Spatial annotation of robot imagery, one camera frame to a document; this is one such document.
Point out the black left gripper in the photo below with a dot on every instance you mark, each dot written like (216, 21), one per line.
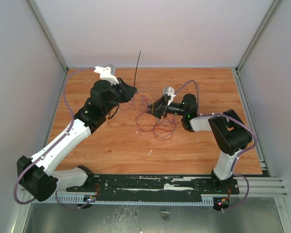
(127, 91)

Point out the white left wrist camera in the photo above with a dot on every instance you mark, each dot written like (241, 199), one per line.
(107, 73)

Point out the grey slotted cable duct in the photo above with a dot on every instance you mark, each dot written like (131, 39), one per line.
(162, 199)

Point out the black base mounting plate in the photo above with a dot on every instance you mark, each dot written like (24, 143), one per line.
(172, 185)

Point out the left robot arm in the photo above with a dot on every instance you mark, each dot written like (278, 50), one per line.
(38, 174)

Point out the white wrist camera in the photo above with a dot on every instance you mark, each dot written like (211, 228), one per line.
(169, 93)
(107, 73)

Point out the black zip tie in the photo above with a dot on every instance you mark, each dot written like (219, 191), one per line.
(136, 68)

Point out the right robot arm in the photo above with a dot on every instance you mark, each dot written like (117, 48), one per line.
(231, 134)

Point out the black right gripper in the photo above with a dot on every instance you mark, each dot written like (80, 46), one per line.
(164, 107)

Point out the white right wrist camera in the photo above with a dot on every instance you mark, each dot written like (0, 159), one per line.
(169, 93)

